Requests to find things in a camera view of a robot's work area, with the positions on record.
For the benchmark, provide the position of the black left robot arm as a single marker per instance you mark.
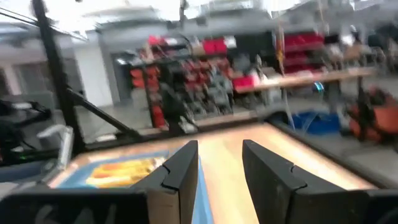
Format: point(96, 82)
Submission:
point(12, 133)

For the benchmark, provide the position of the orange and black object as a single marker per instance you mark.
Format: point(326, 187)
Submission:
point(385, 118)

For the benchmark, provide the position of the blue storage bin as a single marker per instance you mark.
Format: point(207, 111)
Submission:
point(320, 124)

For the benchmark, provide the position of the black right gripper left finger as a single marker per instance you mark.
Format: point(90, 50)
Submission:
point(180, 174)

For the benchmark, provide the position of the black metal table frame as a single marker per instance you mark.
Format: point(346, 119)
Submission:
point(56, 77)

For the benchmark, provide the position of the blue plastic tray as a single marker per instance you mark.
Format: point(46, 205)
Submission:
point(203, 205)

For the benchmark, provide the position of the shelf with red bins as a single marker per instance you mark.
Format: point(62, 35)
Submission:
point(303, 46)
point(192, 81)

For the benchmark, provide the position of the long wooden workbench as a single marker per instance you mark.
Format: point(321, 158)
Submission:
point(311, 79)

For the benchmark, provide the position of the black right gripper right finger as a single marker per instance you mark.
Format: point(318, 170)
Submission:
point(280, 193)

